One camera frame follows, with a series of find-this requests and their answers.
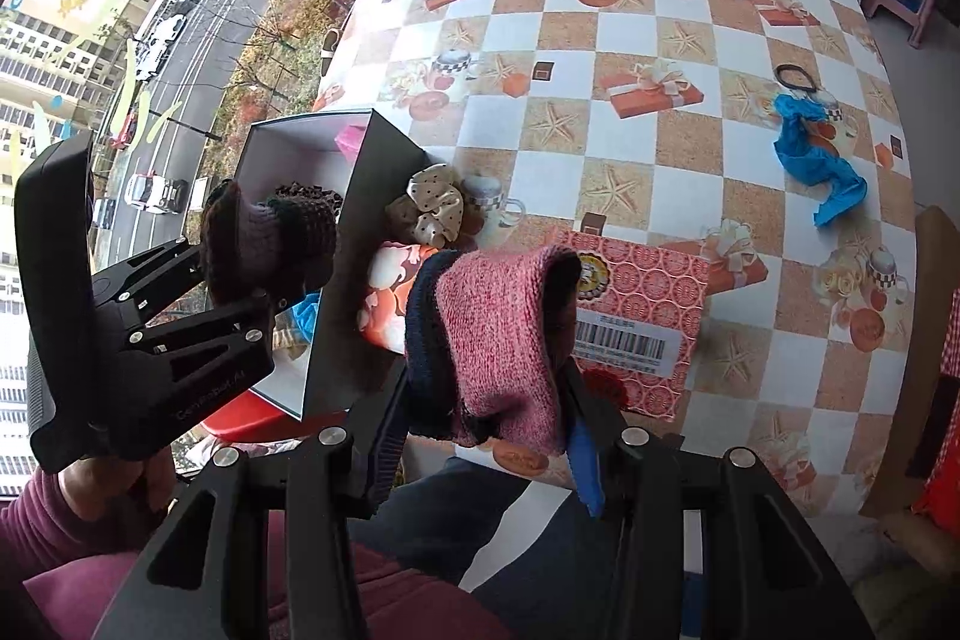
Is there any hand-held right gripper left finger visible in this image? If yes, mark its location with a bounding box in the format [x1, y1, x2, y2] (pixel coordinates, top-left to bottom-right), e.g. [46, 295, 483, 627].
[94, 377, 412, 640]

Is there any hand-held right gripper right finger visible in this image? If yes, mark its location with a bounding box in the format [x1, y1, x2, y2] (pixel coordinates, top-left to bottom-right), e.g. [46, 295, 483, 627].
[561, 359, 875, 640]

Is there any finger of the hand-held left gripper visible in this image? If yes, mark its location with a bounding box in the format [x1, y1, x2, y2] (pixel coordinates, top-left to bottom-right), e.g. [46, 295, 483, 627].
[126, 293, 277, 387]
[91, 237, 215, 330]

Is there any blue shoe cover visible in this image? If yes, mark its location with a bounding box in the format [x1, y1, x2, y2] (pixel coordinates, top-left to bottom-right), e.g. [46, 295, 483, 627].
[291, 293, 320, 348]
[772, 92, 869, 229]

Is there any dark knitted sock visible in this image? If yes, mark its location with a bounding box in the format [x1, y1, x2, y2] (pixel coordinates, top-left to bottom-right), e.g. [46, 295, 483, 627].
[196, 179, 340, 311]

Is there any grey cardboard box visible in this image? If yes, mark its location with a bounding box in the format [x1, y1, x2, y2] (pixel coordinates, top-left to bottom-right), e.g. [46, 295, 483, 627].
[236, 107, 428, 422]

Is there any leopard print scrunchie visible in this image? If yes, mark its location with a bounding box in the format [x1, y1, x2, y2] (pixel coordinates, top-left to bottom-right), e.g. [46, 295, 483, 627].
[271, 181, 346, 214]

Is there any pink knitted sock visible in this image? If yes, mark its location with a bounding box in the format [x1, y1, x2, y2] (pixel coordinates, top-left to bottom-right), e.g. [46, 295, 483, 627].
[403, 244, 584, 459]

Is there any pink sponge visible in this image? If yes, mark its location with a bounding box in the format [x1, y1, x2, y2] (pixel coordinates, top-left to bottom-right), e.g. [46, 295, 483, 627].
[335, 124, 370, 160]

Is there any person's left forearm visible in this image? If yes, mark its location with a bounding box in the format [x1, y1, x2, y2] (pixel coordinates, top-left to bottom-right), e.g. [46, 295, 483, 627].
[0, 467, 143, 573]

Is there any person's left hand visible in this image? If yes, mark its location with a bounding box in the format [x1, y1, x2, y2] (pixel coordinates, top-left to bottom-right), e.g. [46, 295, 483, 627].
[56, 441, 177, 540]

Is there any red plastic object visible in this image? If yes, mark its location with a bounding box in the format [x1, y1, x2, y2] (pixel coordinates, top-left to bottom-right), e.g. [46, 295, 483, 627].
[199, 389, 353, 450]

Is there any person's body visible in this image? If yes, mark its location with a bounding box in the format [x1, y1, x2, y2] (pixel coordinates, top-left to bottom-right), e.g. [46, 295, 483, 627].
[22, 452, 713, 640]

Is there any orange floral cloth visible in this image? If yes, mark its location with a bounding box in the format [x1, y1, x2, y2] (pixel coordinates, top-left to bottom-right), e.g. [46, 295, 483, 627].
[356, 241, 443, 354]

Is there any red patterned packet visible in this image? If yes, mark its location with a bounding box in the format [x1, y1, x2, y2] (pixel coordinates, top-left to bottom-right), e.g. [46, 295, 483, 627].
[551, 227, 712, 420]

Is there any cream polka dot scrunchie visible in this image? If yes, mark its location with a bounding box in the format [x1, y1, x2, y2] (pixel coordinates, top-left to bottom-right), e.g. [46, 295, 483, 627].
[385, 164, 466, 250]

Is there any red checked cloth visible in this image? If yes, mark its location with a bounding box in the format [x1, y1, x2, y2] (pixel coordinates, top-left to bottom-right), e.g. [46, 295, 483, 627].
[911, 287, 960, 525]

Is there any wooden chair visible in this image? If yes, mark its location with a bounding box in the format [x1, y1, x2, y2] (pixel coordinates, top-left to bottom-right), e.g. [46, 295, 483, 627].
[859, 205, 960, 640]

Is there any black hair tie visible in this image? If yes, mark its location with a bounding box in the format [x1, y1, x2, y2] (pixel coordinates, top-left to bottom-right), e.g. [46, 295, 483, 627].
[772, 62, 822, 94]

